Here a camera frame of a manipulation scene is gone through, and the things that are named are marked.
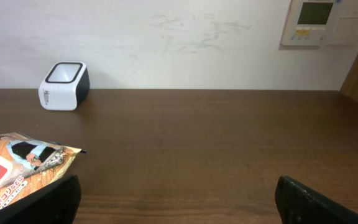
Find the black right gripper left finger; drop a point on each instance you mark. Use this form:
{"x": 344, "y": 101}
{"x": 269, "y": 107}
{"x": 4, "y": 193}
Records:
{"x": 57, "y": 202}

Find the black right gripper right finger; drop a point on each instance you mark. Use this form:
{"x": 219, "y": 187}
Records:
{"x": 299, "y": 204}

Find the white barcode scanner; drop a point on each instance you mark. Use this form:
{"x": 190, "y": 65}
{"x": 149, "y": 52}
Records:
{"x": 65, "y": 87}

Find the beige wall control panel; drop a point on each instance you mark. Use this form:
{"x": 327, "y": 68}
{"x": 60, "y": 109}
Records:
{"x": 315, "y": 23}

